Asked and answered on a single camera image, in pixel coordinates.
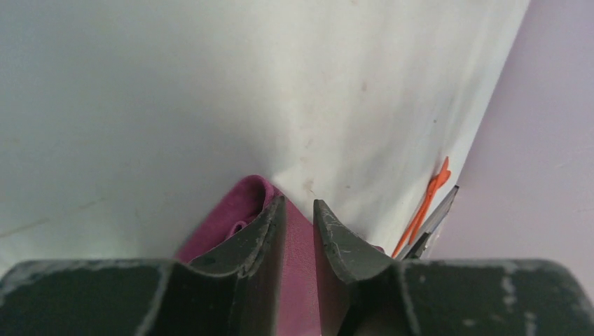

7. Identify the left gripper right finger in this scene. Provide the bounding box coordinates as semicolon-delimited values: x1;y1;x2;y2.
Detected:
313;199;593;335

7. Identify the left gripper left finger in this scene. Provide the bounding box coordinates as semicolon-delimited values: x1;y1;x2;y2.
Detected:
1;197;286;335

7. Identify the magenta cloth napkin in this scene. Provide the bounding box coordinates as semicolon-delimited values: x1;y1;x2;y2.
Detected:
174;174;386;336

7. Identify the orange plastic spoon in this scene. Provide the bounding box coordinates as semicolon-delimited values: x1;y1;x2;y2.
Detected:
408;158;451;245

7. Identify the orange plastic knife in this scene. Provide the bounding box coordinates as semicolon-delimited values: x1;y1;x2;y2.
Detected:
391;156;451;259

